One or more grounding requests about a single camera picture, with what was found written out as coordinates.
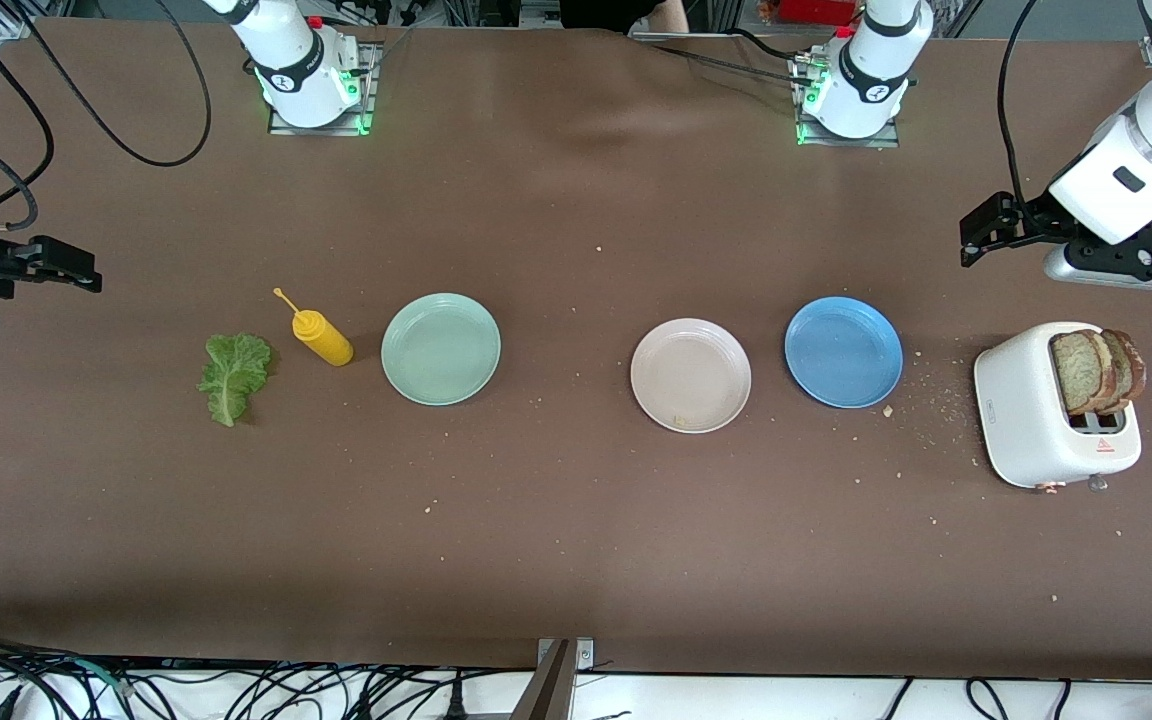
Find curved black table cable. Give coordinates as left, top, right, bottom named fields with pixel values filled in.
left=726, top=26, right=809, bottom=65

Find yellow mustard squeeze bottle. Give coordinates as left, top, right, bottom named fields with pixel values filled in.
left=273, top=288, right=355, bottom=368

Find beige plate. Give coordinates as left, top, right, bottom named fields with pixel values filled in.
left=631, top=318, right=752, bottom=434

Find blue plate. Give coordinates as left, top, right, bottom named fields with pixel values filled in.
left=784, top=296, right=904, bottom=409

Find green lettuce leaf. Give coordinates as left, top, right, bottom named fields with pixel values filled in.
left=198, top=333, right=274, bottom=428

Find red box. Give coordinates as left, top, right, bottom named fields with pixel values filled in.
left=761, top=0, right=859, bottom=26

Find white two-slot toaster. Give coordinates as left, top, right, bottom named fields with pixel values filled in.
left=973, top=321, right=1143, bottom=494

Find tangled black floor cables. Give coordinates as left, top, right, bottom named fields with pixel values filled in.
left=0, top=628, right=537, bottom=720

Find straight black table cable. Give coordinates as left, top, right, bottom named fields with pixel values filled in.
left=648, top=42, right=819, bottom=86

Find grey metal mount bracket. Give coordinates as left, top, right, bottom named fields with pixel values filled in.
left=511, top=637, right=597, bottom=720

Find brown bread slice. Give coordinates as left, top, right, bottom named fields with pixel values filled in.
left=1101, top=329, right=1147, bottom=412
left=1049, top=330, right=1118, bottom=416

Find pale green plate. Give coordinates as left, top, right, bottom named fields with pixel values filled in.
left=381, top=293, right=502, bottom=407

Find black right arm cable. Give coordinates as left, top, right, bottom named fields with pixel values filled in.
left=0, top=0, right=214, bottom=233

